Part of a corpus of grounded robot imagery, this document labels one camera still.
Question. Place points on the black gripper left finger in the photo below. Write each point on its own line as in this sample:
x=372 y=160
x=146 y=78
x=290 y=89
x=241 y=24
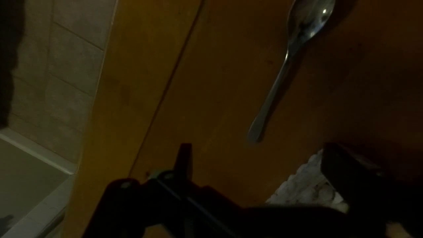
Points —
x=184 y=167

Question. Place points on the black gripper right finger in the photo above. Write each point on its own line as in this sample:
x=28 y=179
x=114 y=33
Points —
x=365 y=189

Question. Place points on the silver metal spoon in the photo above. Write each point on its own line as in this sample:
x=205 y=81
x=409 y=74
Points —
x=304 y=27

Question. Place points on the clear lunchbox with pale seeds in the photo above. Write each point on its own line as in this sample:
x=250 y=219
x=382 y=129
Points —
x=304 y=187

